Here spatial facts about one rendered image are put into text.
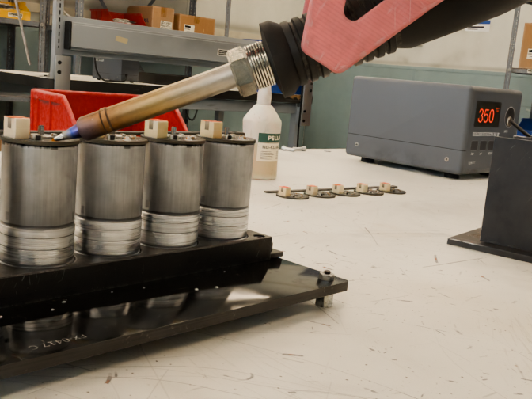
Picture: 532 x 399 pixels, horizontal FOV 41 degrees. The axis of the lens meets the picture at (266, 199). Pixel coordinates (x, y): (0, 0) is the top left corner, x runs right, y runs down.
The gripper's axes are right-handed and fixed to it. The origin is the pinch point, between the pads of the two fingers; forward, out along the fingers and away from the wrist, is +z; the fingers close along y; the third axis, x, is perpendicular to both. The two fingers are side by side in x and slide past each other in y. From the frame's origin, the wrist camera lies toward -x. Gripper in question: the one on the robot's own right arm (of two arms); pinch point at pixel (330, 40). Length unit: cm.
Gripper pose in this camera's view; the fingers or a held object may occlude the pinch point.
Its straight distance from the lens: 23.2
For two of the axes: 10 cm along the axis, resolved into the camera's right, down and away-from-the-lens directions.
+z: -5.4, 8.3, 1.4
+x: 8.4, 5.3, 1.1
